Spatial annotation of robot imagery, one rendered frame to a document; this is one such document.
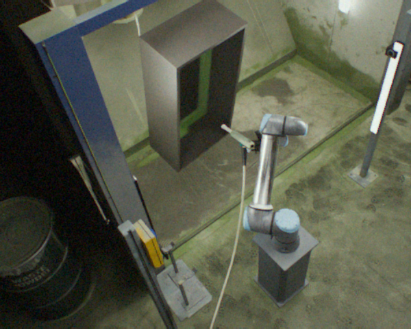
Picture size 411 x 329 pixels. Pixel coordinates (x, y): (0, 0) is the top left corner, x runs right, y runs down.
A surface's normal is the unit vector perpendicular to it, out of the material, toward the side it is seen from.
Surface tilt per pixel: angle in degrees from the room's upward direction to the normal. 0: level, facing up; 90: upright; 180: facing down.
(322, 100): 0
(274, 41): 57
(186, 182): 0
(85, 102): 90
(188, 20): 12
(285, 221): 5
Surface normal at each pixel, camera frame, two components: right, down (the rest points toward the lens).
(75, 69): 0.61, 0.57
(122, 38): 0.45, 0.13
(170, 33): 0.04, -0.52
